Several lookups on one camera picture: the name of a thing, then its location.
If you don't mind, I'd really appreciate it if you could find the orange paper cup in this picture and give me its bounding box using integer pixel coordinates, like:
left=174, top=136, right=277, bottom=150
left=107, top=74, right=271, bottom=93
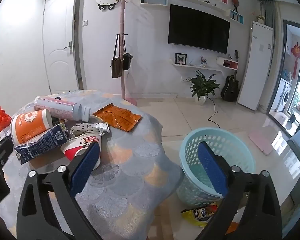
left=10, top=109, right=53, bottom=144

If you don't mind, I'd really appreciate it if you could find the black acoustic guitar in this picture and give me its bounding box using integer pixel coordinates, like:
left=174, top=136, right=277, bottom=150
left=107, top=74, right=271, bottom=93
left=221, top=50, right=240, bottom=102

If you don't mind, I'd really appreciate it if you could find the wall-mounted television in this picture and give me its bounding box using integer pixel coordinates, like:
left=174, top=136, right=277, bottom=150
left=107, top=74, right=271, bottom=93
left=168, top=4, right=230, bottom=54

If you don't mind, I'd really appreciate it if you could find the white door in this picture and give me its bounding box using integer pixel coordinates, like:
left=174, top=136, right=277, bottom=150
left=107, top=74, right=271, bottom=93
left=43, top=0, right=84, bottom=94

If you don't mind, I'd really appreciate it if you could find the framed butterfly picture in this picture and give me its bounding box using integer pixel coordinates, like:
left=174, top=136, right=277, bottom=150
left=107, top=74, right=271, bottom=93
left=175, top=53, right=187, bottom=65

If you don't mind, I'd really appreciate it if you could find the blue double wall cubby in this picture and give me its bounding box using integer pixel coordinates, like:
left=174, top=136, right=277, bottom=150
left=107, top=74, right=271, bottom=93
left=230, top=9, right=244, bottom=23

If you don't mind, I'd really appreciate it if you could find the white pink wall cubby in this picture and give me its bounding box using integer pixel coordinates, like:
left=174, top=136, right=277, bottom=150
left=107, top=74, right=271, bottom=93
left=217, top=56, right=239, bottom=70

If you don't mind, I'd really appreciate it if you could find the patterned grey tablecloth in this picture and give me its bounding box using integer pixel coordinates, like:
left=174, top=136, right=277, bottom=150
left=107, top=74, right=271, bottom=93
left=0, top=89, right=184, bottom=240

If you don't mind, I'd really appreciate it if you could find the black hanging bag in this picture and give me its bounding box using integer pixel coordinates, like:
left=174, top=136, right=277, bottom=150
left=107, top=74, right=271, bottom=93
left=122, top=34, right=134, bottom=70

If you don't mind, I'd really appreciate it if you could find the potted green plant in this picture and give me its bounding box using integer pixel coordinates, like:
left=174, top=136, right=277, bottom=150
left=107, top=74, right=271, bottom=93
left=186, top=70, right=220, bottom=105

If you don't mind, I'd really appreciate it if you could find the dark blue drink carton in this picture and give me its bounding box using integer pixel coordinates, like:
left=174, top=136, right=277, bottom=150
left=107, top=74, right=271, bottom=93
left=14, top=124, right=68, bottom=165

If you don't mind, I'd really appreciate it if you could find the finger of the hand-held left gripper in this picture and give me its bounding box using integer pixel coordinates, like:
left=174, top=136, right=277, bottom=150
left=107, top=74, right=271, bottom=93
left=0, top=137, right=14, bottom=173

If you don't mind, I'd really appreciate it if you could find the red plastic bag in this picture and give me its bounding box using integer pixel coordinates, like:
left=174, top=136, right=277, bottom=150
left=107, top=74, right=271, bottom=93
left=0, top=106, right=12, bottom=133

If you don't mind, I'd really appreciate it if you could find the black floor cable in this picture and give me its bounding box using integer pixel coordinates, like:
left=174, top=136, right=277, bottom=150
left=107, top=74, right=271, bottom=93
left=207, top=97, right=222, bottom=128

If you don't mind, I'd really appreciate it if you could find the light blue plastic basket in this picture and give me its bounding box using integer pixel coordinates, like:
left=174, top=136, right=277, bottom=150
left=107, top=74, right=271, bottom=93
left=179, top=127, right=256, bottom=208

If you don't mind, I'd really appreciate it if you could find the polka dot white wrapper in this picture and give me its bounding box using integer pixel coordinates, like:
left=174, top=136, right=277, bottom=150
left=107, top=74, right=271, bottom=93
left=70, top=123, right=110, bottom=137

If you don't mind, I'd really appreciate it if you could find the yellow snack wrapper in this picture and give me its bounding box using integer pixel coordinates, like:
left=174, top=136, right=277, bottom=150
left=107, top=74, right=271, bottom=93
left=181, top=202, right=230, bottom=228

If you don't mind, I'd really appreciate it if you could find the orange foil snack packet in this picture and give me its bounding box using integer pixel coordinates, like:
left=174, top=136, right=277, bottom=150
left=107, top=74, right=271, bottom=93
left=92, top=104, right=143, bottom=132

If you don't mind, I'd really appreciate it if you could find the dark sliding door frame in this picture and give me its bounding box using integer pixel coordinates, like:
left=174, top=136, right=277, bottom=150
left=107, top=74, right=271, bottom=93
left=266, top=20, right=300, bottom=138

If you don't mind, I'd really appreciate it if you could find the long white wall shelf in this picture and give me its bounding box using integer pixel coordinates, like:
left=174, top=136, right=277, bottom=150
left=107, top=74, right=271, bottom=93
left=174, top=0, right=230, bottom=14

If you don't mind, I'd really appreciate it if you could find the grey curtain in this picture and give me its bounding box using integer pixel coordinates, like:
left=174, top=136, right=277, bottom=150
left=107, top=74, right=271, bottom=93
left=260, top=0, right=275, bottom=27

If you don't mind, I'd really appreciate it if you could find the pink coat rack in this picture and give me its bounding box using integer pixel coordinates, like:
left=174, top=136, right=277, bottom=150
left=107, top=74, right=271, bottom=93
left=114, top=0, right=137, bottom=105

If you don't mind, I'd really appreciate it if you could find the red knot decoration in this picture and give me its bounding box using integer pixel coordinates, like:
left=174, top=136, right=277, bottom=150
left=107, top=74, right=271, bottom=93
left=291, top=43, right=300, bottom=78

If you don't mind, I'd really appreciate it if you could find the brown hanging bag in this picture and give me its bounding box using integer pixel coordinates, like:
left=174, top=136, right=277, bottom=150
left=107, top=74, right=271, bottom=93
left=111, top=34, right=123, bottom=78

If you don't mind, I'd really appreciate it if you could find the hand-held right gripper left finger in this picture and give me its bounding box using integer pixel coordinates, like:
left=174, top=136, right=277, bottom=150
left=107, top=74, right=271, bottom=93
left=16, top=141, right=108, bottom=240

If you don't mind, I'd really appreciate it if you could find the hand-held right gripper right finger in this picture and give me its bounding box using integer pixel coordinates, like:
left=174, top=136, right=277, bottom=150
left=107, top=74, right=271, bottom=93
left=195, top=142, right=282, bottom=240

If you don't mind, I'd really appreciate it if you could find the pink floor mat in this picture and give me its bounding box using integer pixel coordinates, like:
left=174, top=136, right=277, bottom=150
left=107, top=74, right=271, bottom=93
left=248, top=126, right=280, bottom=154

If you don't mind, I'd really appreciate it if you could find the red white paper cup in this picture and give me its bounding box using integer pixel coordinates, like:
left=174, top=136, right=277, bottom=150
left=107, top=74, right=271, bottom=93
left=61, top=134, right=102, bottom=169

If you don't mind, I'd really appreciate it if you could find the white printed wrapper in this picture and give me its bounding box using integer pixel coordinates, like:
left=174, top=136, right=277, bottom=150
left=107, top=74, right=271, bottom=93
left=0, top=129, right=12, bottom=143

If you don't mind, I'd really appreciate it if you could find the pink white plastic bottle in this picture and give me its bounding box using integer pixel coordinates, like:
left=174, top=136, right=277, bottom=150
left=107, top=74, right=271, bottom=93
left=34, top=96, right=91, bottom=122

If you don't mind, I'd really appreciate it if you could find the white washing machine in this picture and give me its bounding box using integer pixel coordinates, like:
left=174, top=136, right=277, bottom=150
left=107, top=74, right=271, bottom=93
left=275, top=78, right=293, bottom=112

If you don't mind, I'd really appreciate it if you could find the curved white wall shelf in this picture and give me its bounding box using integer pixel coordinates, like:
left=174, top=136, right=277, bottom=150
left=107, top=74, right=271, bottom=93
left=170, top=61, right=224, bottom=75

